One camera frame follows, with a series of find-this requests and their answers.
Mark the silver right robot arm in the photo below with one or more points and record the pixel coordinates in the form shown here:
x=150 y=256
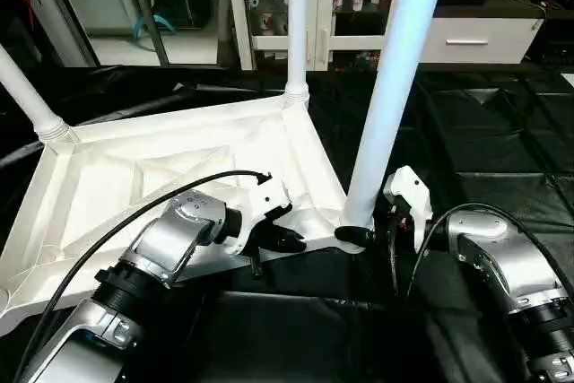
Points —
x=511 y=266

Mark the grey metal frame post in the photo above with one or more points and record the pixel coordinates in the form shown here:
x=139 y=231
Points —
x=67 y=6
x=148 y=6

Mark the white drawer unit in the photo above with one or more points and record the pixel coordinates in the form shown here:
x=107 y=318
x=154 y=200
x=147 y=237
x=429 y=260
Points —
x=471 y=40

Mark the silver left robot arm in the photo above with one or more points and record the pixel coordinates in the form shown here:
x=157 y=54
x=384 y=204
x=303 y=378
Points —
x=143 y=275

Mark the white glass door cabinet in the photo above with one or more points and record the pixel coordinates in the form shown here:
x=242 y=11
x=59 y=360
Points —
x=269 y=6

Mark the white plastic table top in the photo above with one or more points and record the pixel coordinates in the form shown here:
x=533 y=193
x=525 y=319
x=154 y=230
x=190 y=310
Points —
x=117 y=168

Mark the black table mat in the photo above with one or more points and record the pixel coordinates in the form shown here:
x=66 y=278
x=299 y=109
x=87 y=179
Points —
x=484 y=150

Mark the blue plastic stool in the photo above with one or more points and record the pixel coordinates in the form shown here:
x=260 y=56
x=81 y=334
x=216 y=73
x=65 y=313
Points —
x=154 y=24

